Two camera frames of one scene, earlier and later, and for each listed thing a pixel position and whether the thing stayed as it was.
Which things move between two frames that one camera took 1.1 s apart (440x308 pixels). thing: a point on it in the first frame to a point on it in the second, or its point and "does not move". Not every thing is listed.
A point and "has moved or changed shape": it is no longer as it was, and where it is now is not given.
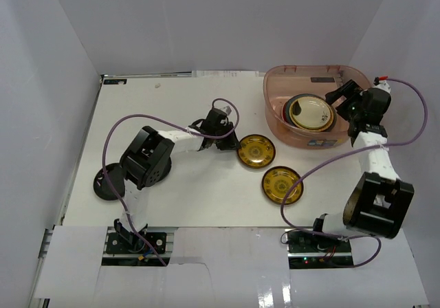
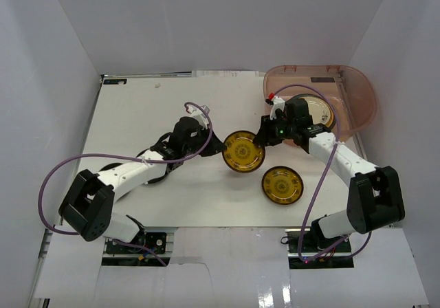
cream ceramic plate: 315,113 does not move
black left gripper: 226,139 to 206,143
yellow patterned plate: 277,181 does not move
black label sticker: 115,81 does not move
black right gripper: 348,91 to 265,137
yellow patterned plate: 256,151 has moved or changed shape
